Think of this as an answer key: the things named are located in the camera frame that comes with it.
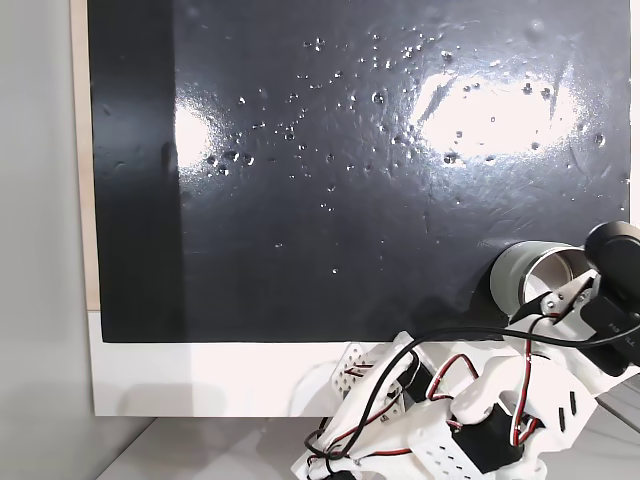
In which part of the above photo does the black glossy table mat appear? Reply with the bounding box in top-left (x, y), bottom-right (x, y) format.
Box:
top-left (87, 0), bottom-right (632, 344)

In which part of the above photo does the grey steel mug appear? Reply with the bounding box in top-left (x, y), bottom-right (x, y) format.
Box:
top-left (488, 239), bottom-right (601, 332)

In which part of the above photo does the black camera cable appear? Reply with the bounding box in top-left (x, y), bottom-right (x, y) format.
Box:
top-left (303, 312), bottom-right (640, 480)

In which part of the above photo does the light wooden board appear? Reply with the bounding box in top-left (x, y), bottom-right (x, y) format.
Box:
top-left (69, 0), bottom-right (104, 314)

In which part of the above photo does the red white servo wire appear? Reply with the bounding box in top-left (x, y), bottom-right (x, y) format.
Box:
top-left (307, 367), bottom-right (422, 464)
top-left (428, 352), bottom-right (545, 447)

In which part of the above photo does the black oval camera box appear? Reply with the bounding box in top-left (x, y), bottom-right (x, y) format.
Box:
top-left (583, 219), bottom-right (640, 377)

